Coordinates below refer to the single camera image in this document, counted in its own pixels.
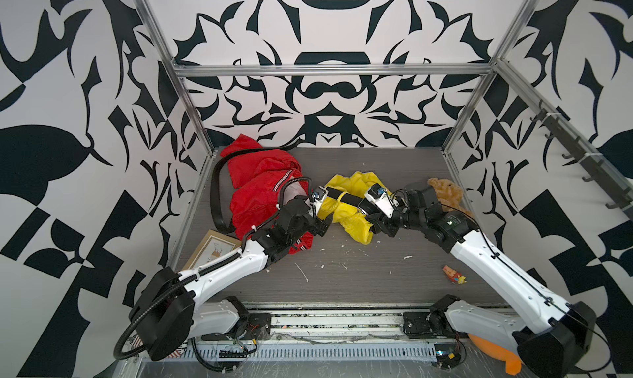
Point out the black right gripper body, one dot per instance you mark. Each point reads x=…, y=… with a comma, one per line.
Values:
x=398, y=220

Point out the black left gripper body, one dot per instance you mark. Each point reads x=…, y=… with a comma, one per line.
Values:
x=315, y=225

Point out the black belt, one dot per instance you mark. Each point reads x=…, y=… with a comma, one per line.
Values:
x=356, y=202
x=215, y=205

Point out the yellow trousers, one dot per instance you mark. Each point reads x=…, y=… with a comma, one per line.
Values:
x=349, y=215

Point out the red trousers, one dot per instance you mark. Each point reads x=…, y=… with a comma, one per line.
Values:
x=257, y=179

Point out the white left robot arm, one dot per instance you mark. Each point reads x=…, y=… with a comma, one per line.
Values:
x=166, y=314

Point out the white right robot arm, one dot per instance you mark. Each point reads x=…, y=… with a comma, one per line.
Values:
x=550, y=336

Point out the brown teddy bear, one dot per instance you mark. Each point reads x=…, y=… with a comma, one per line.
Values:
x=449, y=194

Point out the small colourful toy figure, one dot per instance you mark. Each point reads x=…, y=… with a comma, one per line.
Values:
x=454, y=276

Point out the framed picture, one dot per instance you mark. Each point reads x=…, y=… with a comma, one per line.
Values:
x=213, y=246

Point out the orange plush fish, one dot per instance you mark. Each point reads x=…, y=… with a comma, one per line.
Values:
x=513, y=364

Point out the black coat hook rack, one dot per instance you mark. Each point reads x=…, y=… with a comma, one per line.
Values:
x=579, y=150

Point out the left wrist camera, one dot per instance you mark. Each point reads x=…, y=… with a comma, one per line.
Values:
x=316, y=199

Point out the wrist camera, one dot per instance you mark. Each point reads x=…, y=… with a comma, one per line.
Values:
x=380, y=198
x=316, y=199

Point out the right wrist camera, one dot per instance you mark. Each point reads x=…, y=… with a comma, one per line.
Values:
x=380, y=198

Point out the white cable duct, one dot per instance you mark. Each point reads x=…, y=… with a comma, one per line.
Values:
x=307, y=352

